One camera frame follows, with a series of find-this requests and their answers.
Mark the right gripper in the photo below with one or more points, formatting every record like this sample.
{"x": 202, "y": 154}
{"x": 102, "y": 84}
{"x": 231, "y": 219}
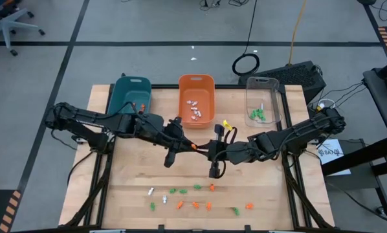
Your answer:
{"x": 235, "y": 152}

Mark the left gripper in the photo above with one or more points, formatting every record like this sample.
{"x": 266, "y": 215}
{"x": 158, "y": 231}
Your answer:
{"x": 174, "y": 139}

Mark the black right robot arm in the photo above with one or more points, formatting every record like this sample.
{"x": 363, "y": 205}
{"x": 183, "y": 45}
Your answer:
{"x": 303, "y": 131}

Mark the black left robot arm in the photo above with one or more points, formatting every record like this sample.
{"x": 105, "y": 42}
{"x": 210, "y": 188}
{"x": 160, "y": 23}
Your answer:
{"x": 83, "y": 119}

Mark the orange plastic bin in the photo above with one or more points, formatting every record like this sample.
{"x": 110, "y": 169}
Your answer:
{"x": 206, "y": 94}

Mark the teal plastic bin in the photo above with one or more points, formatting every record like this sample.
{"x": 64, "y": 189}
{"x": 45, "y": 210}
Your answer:
{"x": 128, "y": 90}

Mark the clear plastic bin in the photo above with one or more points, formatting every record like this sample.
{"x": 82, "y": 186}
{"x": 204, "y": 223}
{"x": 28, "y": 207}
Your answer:
{"x": 271, "y": 94}

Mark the long silver bar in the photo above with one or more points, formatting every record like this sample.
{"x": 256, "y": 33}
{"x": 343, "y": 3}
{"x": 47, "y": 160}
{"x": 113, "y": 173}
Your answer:
{"x": 281, "y": 231}
{"x": 107, "y": 231}

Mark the black computer case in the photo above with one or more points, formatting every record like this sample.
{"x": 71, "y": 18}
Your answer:
{"x": 297, "y": 74}

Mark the white printed paper sheet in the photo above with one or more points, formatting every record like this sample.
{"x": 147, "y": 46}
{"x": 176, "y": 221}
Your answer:
{"x": 334, "y": 161}

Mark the black side desk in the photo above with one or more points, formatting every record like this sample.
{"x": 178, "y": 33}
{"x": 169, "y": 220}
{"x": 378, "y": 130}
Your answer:
{"x": 384, "y": 106}

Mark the grey-legged office chair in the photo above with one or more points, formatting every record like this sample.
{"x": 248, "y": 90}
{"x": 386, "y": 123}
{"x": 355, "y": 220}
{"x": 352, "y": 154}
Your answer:
{"x": 7, "y": 22}

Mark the black edge bracket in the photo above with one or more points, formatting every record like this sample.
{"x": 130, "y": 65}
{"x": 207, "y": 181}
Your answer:
{"x": 248, "y": 228}
{"x": 161, "y": 228}

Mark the small silver bracket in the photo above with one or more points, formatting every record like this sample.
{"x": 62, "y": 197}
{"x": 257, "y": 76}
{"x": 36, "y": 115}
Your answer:
{"x": 81, "y": 140}

